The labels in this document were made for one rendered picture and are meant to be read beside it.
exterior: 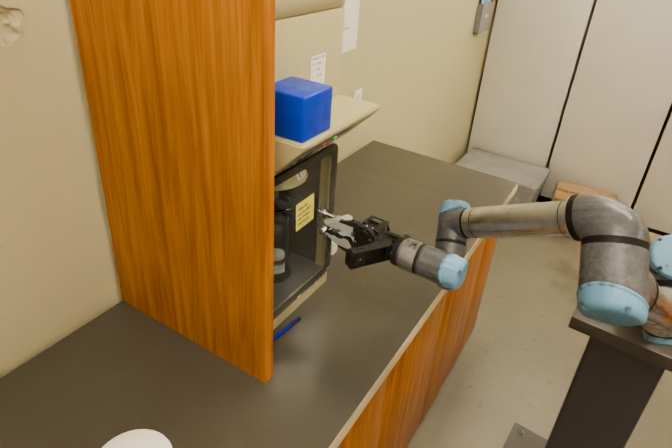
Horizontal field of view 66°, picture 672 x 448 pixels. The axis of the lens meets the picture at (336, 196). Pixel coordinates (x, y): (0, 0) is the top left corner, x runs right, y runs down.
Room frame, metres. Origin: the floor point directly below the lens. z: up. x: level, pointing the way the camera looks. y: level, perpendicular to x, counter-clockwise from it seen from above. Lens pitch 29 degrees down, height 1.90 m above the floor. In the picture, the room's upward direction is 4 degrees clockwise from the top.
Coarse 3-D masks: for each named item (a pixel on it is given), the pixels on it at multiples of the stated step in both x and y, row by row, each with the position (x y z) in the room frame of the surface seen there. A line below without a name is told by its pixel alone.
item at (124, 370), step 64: (384, 192) 1.79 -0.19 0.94; (448, 192) 1.83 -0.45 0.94; (512, 192) 1.89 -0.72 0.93; (128, 320) 1.00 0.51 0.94; (320, 320) 1.05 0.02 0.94; (384, 320) 1.06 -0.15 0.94; (0, 384) 0.77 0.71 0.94; (64, 384) 0.78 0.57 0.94; (128, 384) 0.80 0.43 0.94; (192, 384) 0.81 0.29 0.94; (256, 384) 0.82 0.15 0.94; (320, 384) 0.83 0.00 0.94
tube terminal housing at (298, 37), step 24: (288, 24) 1.03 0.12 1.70; (312, 24) 1.11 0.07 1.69; (336, 24) 1.19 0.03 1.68; (288, 48) 1.03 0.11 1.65; (312, 48) 1.11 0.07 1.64; (336, 48) 1.19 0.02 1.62; (288, 72) 1.04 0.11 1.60; (336, 72) 1.20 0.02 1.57; (312, 288) 1.15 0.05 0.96; (288, 312) 1.05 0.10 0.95
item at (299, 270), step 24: (336, 144) 1.19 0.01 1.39; (288, 168) 1.03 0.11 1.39; (312, 168) 1.10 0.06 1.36; (336, 168) 1.20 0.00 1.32; (288, 192) 1.02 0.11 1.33; (312, 192) 1.11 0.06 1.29; (288, 216) 1.03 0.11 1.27; (288, 240) 1.03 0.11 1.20; (312, 240) 1.12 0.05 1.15; (288, 264) 1.03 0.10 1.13; (312, 264) 1.12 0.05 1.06; (288, 288) 1.03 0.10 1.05
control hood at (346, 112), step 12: (336, 96) 1.19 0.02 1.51; (336, 108) 1.11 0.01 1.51; (348, 108) 1.12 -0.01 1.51; (360, 108) 1.12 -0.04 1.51; (372, 108) 1.13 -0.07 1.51; (336, 120) 1.03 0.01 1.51; (348, 120) 1.04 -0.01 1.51; (360, 120) 1.09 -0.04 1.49; (324, 132) 0.96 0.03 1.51; (336, 132) 0.99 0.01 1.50; (276, 144) 0.91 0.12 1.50; (288, 144) 0.90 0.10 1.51; (300, 144) 0.90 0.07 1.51; (312, 144) 0.91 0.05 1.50; (276, 156) 0.91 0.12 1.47; (288, 156) 0.90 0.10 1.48; (276, 168) 0.91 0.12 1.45
